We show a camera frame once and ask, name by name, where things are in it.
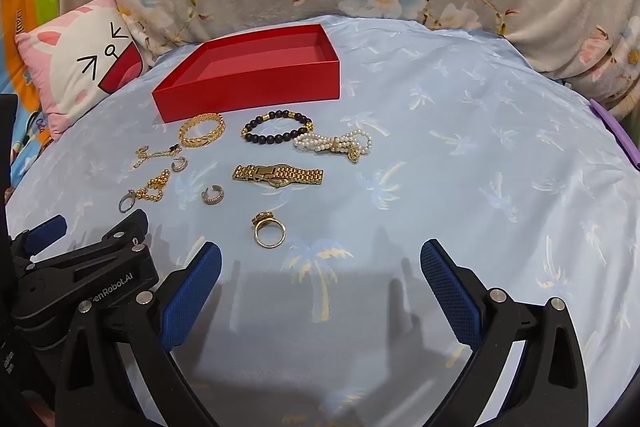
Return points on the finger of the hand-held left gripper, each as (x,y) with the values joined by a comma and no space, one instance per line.
(115,252)
(47,228)

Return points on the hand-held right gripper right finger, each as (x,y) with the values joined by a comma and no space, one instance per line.
(450,292)

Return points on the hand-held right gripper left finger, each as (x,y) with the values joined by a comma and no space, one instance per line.
(192,297)

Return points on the small hoop earring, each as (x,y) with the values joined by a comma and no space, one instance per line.
(176,167)
(207,198)

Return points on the gold metal watch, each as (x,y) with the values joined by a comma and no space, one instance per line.
(295,176)

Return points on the red cardboard box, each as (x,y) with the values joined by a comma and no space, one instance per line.
(250,94)

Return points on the light blue palm-print cloth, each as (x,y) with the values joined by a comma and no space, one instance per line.
(450,132)

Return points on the pink cat face pillow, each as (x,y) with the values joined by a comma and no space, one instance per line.
(75,52)

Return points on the purple plastic object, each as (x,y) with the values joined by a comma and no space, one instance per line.
(612,122)

